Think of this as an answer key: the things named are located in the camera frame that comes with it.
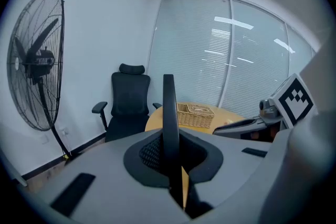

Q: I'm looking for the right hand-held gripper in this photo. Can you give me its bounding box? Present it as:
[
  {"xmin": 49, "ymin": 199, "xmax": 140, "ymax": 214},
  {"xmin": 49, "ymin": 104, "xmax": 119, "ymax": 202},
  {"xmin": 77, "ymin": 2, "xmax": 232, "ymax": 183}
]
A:
[{"xmin": 212, "ymin": 72, "xmax": 315, "ymax": 141}]

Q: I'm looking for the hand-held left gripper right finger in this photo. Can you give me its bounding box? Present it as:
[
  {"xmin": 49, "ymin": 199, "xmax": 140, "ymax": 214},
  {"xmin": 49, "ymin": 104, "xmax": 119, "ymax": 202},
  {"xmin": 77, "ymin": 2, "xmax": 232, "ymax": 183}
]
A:
[{"xmin": 180, "ymin": 127, "xmax": 274, "ymax": 210}]

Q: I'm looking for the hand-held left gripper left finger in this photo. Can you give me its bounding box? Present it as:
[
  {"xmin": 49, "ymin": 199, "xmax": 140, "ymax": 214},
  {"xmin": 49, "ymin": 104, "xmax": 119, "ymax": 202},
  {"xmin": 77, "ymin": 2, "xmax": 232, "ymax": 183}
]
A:
[{"xmin": 34, "ymin": 128, "xmax": 190, "ymax": 224}]

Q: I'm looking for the round wooden table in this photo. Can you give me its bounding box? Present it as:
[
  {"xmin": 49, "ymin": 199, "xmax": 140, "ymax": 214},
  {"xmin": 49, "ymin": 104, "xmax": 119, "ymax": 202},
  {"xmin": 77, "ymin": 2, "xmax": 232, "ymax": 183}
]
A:
[{"xmin": 144, "ymin": 101, "xmax": 248, "ymax": 212}]

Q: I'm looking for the wicker basket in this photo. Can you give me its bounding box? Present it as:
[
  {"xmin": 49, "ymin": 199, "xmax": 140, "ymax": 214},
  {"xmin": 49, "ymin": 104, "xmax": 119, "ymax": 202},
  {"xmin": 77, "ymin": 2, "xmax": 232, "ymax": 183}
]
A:
[{"xmin": 177, "ymin": 102, "xmax": 215, "ymax": 129}]

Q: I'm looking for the glass partition with blinds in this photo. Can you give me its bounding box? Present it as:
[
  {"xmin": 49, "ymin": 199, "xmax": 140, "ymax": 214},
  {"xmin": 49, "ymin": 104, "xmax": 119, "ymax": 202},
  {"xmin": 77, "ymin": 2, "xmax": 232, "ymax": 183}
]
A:
[{"xmin": 146, "ymin": 0, "xmax": 317, "ymax": 120}]

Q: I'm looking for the black headrest office chair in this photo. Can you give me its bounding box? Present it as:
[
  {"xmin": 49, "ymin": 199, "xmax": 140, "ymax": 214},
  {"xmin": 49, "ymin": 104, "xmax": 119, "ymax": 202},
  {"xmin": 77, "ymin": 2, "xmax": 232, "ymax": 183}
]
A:
[{"xmin": 91, "ymin": 62, "xmax": 163, "ymax": 143}]

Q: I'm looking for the black standing fan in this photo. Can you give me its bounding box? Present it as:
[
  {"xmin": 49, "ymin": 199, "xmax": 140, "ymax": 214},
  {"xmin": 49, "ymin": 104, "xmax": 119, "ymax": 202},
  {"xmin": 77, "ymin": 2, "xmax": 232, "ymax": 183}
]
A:
[{"xmin": 6, "ymin": 0, "xmax": 73, "ymax": 159}]

